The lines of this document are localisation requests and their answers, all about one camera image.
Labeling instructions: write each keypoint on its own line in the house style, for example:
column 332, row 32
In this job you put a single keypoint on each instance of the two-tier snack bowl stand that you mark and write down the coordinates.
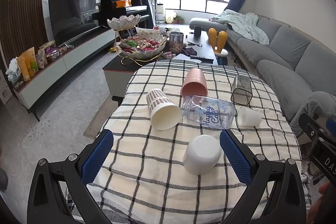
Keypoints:
column 139, row 45

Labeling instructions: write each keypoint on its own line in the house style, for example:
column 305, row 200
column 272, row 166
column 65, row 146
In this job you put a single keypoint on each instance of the checkered tablecloth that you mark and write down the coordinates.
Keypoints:
column 187, row 140

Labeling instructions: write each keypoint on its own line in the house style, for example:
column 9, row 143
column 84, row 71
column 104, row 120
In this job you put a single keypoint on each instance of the grey sectional sofa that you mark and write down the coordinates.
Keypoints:
column 298, row 68

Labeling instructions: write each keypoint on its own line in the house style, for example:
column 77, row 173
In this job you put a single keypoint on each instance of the white plastic cup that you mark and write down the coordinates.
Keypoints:
column 202, row 154

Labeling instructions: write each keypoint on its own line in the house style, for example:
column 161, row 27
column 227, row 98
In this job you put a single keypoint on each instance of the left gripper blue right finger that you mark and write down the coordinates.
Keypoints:
column 274, row 192

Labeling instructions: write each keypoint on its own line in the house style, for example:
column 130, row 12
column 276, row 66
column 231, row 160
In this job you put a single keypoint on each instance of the person's right hand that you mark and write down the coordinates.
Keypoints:
column 314, row 209

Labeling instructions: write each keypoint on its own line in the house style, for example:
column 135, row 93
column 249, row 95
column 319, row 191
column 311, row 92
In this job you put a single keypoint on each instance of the small white disposable cup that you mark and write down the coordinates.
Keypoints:
column 248, row 117

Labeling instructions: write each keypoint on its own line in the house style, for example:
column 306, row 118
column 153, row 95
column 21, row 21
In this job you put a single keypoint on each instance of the black television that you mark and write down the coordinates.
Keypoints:
column 71, row 18

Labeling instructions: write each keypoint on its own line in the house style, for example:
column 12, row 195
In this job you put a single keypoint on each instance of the black remote control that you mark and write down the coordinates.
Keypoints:
column 202, row 59

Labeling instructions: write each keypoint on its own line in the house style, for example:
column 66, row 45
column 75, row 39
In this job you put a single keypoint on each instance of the pink plastic cup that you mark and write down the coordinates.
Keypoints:
column 194, row 84

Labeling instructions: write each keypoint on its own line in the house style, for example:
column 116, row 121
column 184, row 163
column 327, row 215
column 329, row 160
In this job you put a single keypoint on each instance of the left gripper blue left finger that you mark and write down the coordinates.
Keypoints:
column 46, row 202

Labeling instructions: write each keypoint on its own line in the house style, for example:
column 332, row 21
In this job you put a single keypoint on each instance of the dark mug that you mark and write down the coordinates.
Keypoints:
column 197, row 31

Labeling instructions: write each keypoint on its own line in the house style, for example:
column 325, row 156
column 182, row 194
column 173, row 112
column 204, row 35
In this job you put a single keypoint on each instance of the clear printed plastic cup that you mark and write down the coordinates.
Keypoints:
column 209, row 112

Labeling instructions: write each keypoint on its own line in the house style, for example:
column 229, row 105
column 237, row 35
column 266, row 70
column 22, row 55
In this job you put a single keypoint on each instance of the light green blanket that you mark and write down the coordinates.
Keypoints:
column 243, row 24

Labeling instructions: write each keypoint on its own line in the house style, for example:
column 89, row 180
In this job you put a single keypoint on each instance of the white papers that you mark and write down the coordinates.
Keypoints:
column 186, row 58

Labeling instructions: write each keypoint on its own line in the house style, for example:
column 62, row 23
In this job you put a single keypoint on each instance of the orange snack bag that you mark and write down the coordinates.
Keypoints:
column 28, row 64

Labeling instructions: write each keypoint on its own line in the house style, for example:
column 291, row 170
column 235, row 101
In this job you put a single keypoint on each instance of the white tv cabinet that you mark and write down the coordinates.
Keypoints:
column 29, row 95

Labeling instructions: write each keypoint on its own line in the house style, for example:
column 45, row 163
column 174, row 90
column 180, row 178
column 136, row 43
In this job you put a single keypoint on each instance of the patterned paper cup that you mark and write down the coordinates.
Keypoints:
column 164, row 113

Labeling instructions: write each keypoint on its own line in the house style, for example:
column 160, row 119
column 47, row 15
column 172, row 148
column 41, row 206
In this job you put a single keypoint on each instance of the black upright piano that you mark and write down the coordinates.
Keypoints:
column 116, row 8

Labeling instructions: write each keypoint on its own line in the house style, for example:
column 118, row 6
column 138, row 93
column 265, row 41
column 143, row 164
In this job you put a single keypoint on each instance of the smoky clear square cup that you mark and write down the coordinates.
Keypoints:
column 241, row 90

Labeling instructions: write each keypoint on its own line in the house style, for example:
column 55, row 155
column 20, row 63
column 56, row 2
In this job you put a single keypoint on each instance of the clear jar of nuts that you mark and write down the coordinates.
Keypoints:
column 176, row 40

